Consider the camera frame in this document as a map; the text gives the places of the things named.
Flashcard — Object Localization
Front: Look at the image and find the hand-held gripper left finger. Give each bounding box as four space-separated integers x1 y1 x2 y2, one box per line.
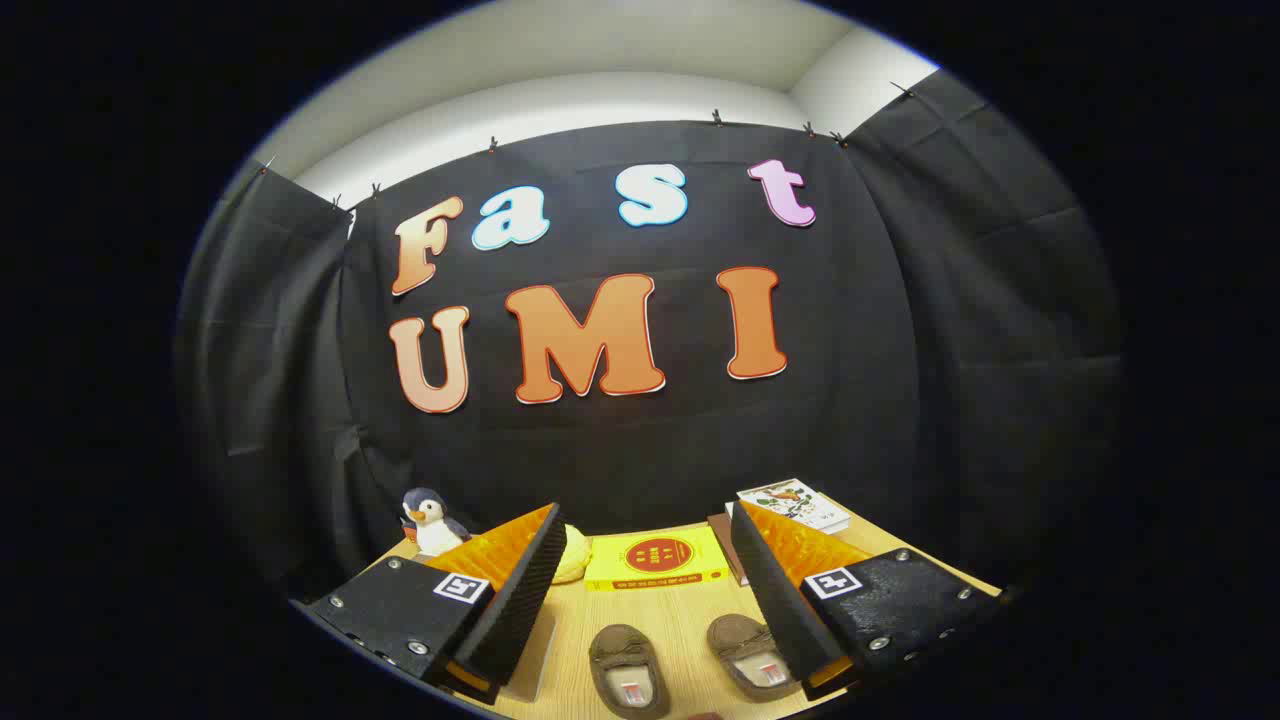
305 502 569 706

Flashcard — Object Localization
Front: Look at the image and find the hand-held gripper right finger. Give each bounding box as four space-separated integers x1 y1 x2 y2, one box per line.
730 498 1004 703

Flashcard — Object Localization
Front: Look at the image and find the brown shoe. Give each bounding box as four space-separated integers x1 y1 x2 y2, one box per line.
706 613 801 703
588 623 671 719

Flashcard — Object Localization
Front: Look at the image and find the yellow round plush cushion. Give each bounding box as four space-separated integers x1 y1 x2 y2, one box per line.
550 523 594 585

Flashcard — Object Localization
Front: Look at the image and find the white illustrated book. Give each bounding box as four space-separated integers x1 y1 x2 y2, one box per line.
737 478 851 534

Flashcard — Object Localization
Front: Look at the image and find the penguin plush toy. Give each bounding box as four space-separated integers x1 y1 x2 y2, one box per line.
400 487 473 558

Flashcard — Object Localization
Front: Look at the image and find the yellow book with red circle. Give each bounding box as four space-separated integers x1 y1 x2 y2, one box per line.
583 525 734 593

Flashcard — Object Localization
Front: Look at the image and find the black backdrop cloth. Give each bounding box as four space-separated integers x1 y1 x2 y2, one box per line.
175 70 1126 606

